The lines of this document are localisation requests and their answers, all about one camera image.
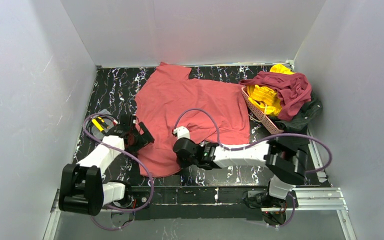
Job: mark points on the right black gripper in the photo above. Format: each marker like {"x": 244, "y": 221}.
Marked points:
{"x": 180, "y": 152}

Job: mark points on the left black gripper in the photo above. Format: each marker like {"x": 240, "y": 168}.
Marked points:
{"x": 139, "y": 135}

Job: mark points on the coral pink t-shirt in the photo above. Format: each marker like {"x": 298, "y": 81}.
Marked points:
{"x": 211, "y": 110}

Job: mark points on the pink laundry basket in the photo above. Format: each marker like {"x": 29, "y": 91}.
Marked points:
{"x": 261, "y": 117}

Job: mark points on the maroon garment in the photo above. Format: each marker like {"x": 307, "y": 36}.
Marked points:
{"x": 293, "y": 90}

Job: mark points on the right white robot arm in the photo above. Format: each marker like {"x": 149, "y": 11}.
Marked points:
{"x": 287, "y": 163}

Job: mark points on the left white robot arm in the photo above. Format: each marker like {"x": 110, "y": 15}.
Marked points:
{"x": 82, "y": 189}

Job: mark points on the clear plastic case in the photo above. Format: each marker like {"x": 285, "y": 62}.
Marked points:
{"x": 92, "y": 132}

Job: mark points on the yellow black screwdriver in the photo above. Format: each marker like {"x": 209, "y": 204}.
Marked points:
{"x": 102, "y": 124}
{"x": 97, "y": 124}

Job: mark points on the yellow garment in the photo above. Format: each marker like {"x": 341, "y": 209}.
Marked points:
{"x": 265, "y": 99}

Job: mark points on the black garment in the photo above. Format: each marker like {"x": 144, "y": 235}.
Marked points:
{"x": 299, "y": 123}

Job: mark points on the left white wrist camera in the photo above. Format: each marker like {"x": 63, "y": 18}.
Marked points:
{"x": 181, "y": 132}

